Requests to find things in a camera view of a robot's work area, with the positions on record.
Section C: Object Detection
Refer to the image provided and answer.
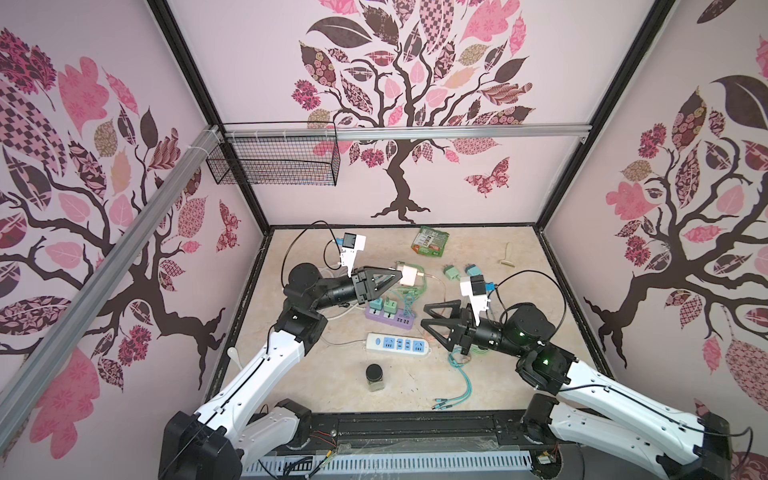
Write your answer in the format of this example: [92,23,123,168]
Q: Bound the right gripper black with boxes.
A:
[425,298,527,360]

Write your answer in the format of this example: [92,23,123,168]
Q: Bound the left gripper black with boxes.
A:
[312,265,402,311]

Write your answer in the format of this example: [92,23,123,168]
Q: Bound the light green charger plug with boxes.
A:
[383,299,399,316]

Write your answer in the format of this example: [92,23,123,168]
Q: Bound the pink charger plug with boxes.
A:
[398,264,425,287]

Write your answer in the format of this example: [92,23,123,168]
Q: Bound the small green charger plug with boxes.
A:
[443,265,461,281]

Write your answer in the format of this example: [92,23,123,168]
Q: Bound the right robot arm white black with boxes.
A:
[421,300,733,479]

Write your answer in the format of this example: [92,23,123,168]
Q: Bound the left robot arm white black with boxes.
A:
[158,263,402,479]

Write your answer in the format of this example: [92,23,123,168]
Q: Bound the teal green charger plug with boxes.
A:
[465,264,484,277]

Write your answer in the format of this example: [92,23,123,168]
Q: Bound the purple power strip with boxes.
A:
[364,308,415,331]

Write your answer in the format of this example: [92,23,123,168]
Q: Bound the white blue power strip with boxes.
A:
[365,333,430,358]

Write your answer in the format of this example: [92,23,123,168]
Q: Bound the green snack packet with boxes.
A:
[411,226,450,257]

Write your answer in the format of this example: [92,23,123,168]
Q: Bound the small wooden brush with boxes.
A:
[499,242,516,268]

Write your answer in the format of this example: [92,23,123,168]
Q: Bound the tangled green pink cables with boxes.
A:
[392,260,481,412]

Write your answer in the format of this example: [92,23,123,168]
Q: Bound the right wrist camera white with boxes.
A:
[460,274,495,326]

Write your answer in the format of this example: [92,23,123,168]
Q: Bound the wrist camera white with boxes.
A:
[460,274,495,326]
[336,233,367,276]

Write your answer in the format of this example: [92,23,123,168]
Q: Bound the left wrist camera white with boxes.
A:
[336,233,367,276]

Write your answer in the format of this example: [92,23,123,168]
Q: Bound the white coiled power cord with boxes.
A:
[317,263,361,319]

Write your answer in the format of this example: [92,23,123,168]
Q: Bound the black wire mesh basket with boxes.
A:
[206,120,341,186]

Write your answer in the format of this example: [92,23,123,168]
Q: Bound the aluminium rail bar back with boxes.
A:
[226,123,592,141]

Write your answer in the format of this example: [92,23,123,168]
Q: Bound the aluminium rail bar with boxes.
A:
[226,123,592,141]
[0,127,222,448]

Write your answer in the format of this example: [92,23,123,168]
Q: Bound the white slotted cable duct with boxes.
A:
[242,451,532,479]

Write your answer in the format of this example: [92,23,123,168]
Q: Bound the aluminium rail bar left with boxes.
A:
[0,127,222,448]

